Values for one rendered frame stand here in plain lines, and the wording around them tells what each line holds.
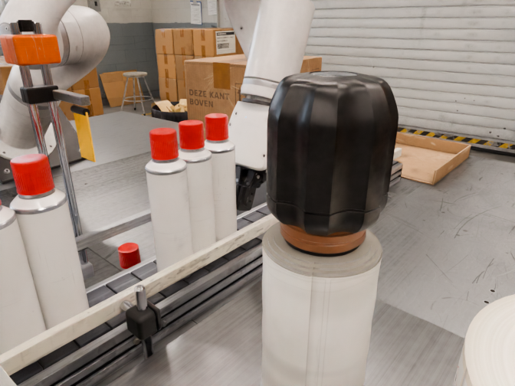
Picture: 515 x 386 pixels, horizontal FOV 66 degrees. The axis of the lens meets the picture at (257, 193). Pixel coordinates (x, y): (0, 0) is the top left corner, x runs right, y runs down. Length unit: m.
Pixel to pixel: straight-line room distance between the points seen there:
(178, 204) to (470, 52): 4.19
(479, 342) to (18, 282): 0.39
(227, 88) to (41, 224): 0.64
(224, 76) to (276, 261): 0.75
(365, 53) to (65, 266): 4.58
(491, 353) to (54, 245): 0.39
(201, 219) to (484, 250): 0.52
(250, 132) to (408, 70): 4.14
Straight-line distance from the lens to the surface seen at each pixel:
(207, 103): 1.03
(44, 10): 0.92
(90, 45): 1.00
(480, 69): 4.54
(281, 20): 0.63
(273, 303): 0.29
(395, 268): 0.71
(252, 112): 0.62
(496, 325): 0.32
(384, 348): 0.49
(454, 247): 0.81
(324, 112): 0.22
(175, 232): 0.53
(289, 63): 0.62
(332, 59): 5.06
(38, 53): 0.50
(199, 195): 0.55
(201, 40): 4.21
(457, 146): 1.37
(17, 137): 1.21
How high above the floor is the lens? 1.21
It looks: 23 degrees down
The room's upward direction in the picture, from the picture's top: straight up
